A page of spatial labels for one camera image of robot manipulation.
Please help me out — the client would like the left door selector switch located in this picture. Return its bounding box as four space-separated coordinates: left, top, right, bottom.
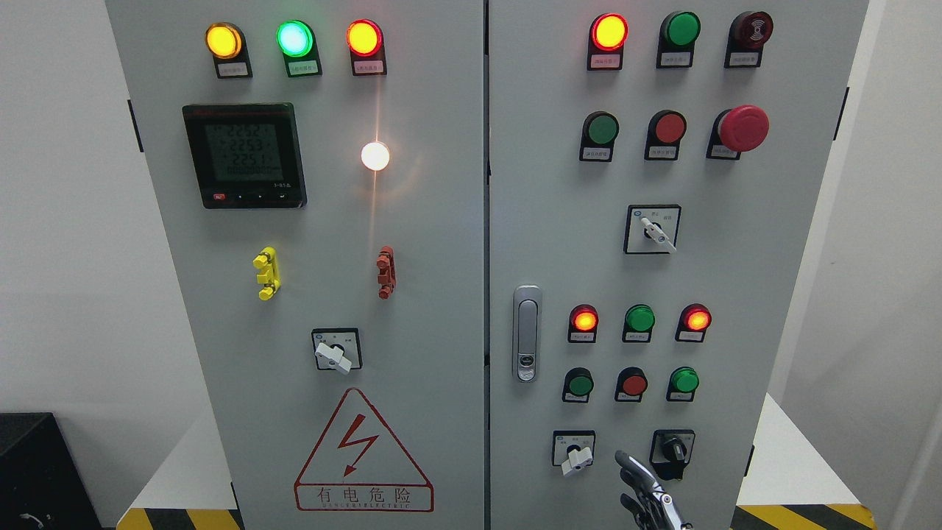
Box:
311 328 363 375

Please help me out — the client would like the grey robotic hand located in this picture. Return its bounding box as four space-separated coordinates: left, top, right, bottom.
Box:
615 450 694 529

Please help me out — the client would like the white cabinet base platform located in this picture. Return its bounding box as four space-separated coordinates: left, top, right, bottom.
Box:
118 397 876 529

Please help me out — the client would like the green push button lower right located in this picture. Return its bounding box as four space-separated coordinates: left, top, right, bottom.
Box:
665 367 700 403

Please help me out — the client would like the grey cabinet right door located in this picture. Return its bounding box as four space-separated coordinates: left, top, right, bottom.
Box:
490 1 868 529

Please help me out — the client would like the lit red lamp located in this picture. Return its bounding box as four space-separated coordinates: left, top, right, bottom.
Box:
587 13 629 71
567 304 599 343
674 304 712 343

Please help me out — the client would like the red-orange indicator lamp left door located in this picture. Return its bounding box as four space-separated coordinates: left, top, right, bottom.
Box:
346 19 387 75

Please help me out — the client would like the lit red lamp middle left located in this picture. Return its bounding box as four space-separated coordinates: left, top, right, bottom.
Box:
567 304 599 343

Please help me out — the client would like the yellow terminal connector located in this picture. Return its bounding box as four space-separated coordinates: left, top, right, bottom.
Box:
252 246 280 301

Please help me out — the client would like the green lit indicator lamp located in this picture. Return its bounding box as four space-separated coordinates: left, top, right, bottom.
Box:
276 19 322 78

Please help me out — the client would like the lit red lamp right top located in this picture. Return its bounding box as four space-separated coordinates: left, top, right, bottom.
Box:
587 13 629 71

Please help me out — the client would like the grey cabinet left door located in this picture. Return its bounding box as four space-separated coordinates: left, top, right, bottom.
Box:
105 1 485 529

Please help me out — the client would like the red push button lower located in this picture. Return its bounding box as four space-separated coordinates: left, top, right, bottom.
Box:
615 367 648 403

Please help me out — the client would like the dark red buzzer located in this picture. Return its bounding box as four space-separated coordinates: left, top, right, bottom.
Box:
724 11 774 69

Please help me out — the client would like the green push button upper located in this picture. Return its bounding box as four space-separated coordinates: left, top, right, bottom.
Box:
578 110 619 162

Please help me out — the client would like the black box bottom left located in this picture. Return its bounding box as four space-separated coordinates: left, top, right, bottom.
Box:
1 412 101 529

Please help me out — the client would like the lit red lamp middle right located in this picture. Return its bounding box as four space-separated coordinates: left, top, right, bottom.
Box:
674 304 712 343

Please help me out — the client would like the green lamp middle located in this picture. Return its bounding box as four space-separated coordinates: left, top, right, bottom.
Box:
622 304 656 343

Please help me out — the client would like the red push button upper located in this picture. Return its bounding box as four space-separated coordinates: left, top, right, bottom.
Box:
645 110 687 161

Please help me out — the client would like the red push button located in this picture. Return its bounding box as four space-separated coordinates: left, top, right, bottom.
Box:
645 110 687 161
615 367 648 403

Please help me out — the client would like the red triangle warning sticker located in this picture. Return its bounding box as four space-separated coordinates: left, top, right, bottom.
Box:
294 388 434 512

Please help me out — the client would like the white lit indicator lamp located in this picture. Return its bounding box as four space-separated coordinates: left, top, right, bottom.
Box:
361 141 391 172

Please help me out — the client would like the green lamp right top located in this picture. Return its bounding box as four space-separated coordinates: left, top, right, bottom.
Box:
656 11 702 69

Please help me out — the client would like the white lever selector switch bottom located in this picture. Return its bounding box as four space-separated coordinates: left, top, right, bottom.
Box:
552 430 596 478

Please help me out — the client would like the silver door handle lock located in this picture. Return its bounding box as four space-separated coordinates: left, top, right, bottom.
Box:
512 285 542 383

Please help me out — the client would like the red terminal connector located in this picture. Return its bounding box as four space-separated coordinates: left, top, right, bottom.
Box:
375 245 397 300

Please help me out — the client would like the grey cabinet door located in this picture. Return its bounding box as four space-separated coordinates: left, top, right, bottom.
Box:
490 1 868 529
105 1 485 529

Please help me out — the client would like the black digital power meter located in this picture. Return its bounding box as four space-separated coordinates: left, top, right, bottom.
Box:
182 102 307 209

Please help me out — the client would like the door selector switch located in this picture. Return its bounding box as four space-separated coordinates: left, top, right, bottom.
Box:
623 204 681 255
311 328 363 375

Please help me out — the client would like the black knob selector switch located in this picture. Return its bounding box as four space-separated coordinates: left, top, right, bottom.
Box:
649 429 695 481

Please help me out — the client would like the red emergency stop button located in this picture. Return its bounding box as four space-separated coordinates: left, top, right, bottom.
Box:
706 105 770 160

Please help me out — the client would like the right door upper selector switch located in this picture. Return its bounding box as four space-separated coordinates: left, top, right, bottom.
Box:
623 204 681 255

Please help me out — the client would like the yellow indicator lamp top left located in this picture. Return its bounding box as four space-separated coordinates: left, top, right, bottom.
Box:
205 21 252 80

